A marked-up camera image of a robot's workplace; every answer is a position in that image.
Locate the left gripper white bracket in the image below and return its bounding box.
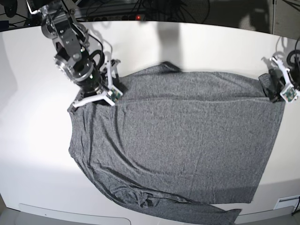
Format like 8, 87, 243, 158
261, 56, 300, 103

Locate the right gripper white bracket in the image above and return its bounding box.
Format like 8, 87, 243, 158
67, 60, 128, 113

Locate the grey long-sleeve T-shirt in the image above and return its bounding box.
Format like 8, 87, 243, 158
69, 64, 285, 225

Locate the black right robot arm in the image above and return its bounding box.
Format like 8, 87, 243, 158
26, 0, 123, 113

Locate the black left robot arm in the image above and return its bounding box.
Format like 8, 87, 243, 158
259, 39, 300, 104

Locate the black power strip red light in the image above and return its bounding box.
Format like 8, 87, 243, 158
91, 14, 145, 21

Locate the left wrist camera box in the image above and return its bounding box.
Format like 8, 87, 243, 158
280, 86, 300, 103

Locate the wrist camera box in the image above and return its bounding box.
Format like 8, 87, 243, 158
280, 86, 300, 103
107, 87, 123, 106

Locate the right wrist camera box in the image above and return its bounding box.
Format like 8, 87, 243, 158
107, 87, 123, 106

